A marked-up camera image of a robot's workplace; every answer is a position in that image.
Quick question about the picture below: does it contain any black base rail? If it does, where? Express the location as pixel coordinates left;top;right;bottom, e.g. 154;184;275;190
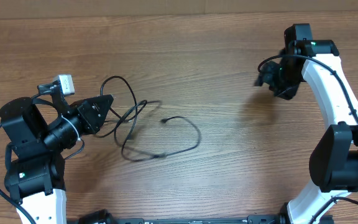
67;209;290;224

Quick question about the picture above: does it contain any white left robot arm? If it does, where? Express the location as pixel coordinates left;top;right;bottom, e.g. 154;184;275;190
0;95;113;223

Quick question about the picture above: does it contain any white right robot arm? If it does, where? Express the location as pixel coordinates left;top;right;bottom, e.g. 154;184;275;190
247;24;358;223

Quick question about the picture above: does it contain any black mini-USB cable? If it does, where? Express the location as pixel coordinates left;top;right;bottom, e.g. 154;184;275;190
113;101;202;162

